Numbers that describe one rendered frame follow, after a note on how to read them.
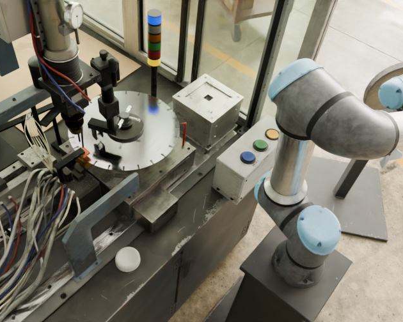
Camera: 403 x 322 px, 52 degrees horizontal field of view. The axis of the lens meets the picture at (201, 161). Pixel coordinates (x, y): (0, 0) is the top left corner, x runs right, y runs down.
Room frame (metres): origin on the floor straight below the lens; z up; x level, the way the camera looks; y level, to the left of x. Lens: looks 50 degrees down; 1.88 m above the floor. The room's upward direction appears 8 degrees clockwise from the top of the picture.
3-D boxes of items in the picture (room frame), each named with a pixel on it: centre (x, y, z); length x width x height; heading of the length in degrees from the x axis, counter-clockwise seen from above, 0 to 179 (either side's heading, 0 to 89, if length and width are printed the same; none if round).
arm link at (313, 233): (0.60, -0.33, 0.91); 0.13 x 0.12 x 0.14; 38
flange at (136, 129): (0.85, 0.24, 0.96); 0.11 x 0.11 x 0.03
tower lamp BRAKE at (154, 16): (1.16, 0.21, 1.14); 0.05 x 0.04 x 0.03; 57
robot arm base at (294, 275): (0.60, -0.33, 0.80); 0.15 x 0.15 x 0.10
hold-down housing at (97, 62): (0.78, 0.26, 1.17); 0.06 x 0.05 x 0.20; 138
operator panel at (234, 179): (0.92, -0.17, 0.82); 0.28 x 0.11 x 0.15; 147
